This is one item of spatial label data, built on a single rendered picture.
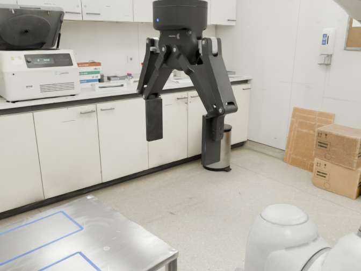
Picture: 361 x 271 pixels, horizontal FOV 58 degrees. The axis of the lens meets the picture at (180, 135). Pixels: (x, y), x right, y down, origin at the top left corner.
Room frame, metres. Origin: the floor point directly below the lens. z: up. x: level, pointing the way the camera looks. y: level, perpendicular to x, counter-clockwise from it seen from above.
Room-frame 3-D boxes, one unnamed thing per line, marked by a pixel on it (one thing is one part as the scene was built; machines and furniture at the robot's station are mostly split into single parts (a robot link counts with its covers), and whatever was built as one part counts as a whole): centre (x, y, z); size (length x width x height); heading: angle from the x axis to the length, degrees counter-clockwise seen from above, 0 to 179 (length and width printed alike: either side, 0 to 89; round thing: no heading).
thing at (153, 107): (0.52, 0.04, 1.22); 0.03 x 0.01 x 0.07; 129
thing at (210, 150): (0.42, -0.04, 1.22); 0.03 x 0.01 x 0.07; 129
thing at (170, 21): (0.47, 0.00, 1.36); 0.08 x 0.07 x 0.09; 39
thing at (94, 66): (3.16, 0.89, 1.10); 0.24 x 0.13 x 0.10; 128
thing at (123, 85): (2.95, 0.65, 0.93); 0.30 x 0.10 x 0.06; 121
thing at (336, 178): (2.78, -1.50, 0.14); 0.41 x 0.31 x 0.28; 43
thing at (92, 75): (3.15, 0.91, 1.01); 0.23 x 0.12 x 0.08; 128
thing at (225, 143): (3.29, -0.40, 0.23); 0.38 x 0.31 x 0.46; 39
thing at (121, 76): (3.32, 0.61, 0.97); 0.24 x 0.12 x 0.13; 118
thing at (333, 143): (2.78, -1.48, 0.42); 0.40 x 0.30 x 0.28; 36
